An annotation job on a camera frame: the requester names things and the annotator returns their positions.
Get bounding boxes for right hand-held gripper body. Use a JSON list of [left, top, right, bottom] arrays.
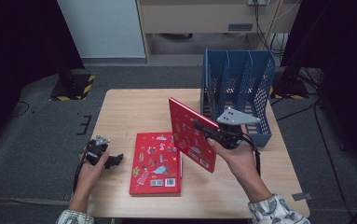
[[213, 106, 262, 151]]

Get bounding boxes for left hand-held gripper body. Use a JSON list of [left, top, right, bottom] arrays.
[[83, 133, 111, 166]]

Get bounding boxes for red picture book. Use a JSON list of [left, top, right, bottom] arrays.
[[129, 132, 183, 197], [168, 96, 221, 175]]

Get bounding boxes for blue plastic file rack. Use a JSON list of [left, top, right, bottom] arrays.
[[199, 48, 277, 148]]

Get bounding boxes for person's left hand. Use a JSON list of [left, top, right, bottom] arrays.
[[73, 150, 111, 199]]

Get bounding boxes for person's right hand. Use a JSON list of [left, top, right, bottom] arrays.
[[206, 137, 260, 185]]

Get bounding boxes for black floor tape marks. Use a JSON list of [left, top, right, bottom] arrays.
[[76, 114, 93, 136]]

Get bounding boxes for grey floor tape piece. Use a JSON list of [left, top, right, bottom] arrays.
[[292, 191, 314, 202]]

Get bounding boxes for dark flat object under desk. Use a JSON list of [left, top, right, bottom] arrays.
[[159, 33, 194, 41]]

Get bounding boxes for beige wooden desk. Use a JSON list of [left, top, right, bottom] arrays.
[[135, 0, 301, 65]]

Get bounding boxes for white cabinet panel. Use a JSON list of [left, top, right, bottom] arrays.
[[57, 0, 146, 60]]

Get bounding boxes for black curtain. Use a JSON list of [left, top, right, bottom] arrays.
[[280, 0, 357, 171], [0, 0, 86, 157]]

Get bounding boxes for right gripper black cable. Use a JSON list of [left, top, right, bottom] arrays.
[[240, 133, 262, 177]]

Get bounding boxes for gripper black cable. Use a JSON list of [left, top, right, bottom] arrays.
[[72, 161, 86, 194], [240, 133, 262, 177]]

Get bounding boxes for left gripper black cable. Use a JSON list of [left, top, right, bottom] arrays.
[[72, 161, 86, 194]]

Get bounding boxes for short black floor cable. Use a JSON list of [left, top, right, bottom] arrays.
[[275, 102, 318, 122]]

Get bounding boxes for black floor cable loop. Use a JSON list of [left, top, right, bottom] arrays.
[[7, 100, 31, 119]]

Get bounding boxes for hanging cable bundle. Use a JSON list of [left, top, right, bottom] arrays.
[[253, 0, 292, 59]]

